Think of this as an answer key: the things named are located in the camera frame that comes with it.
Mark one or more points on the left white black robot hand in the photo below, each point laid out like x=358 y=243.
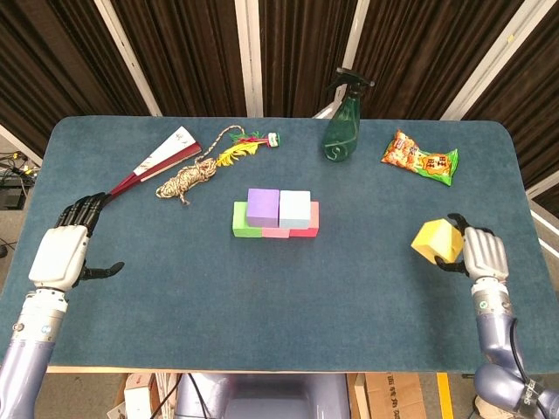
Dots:
x=61 y=253

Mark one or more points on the white cardboard box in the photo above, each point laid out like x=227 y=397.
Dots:
x=137 y=399

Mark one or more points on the light blue foam cube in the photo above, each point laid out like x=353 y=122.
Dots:
x=294 y=207

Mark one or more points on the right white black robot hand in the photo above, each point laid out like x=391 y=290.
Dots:
x=482 y=255

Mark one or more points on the blue felt table cover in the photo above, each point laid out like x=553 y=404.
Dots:
x=262 y=305

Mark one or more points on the grey-blue robot torso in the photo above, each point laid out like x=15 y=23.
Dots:
x=271 y=397

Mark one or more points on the yellow feather shuttlecock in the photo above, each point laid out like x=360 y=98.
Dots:
x=236 y=153

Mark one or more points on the yellow foam cube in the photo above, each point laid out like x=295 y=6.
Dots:
x=436 y=240

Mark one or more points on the purple foam cube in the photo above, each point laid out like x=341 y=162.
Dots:
x=262 y=207

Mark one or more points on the green plastic spray bottle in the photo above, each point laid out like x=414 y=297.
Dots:
x=342 y=131

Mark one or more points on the red foam cube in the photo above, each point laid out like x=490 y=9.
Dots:
x=308 y=227

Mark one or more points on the green foam cube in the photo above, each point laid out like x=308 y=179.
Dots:
x=242 y=227

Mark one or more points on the pink foam cube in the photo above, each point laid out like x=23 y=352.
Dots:
x=276 y=232

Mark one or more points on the white partition frame post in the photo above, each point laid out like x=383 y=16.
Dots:
x=248 y=52
x=357 y=30
x=498 y=48
x=125 y=48

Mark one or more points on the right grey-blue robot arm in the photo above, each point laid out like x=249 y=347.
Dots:
x=502 y=349

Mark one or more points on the orange green snack bag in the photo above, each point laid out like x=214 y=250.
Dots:
x=419 y=159

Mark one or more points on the brown cardboard box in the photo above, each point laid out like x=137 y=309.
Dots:
x=395 y=397

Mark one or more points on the dark brown curtain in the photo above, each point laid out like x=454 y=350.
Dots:
x=192 y=52

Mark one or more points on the red and white folding fan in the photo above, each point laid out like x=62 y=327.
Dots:
x=168 y=153

